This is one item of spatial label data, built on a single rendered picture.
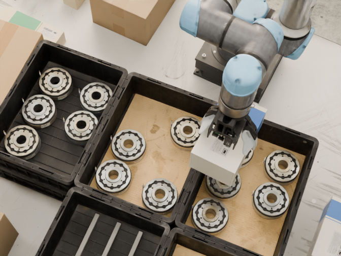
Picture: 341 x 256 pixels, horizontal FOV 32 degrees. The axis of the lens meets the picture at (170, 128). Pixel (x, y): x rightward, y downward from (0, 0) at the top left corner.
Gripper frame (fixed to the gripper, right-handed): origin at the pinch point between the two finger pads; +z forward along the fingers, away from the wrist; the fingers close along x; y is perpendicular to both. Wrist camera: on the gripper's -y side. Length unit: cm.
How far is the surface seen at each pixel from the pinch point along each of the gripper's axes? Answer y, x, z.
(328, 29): -131, 9, 112
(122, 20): -37, -54, 32
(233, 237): 15.4, 12.1, 27.6
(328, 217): -4.6, 34.2, 31.8
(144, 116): -6.6, -28.6, 27.9
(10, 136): 19, -60, 25
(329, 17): -139, 7, 112
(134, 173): 11.4, -22.0, 27.7
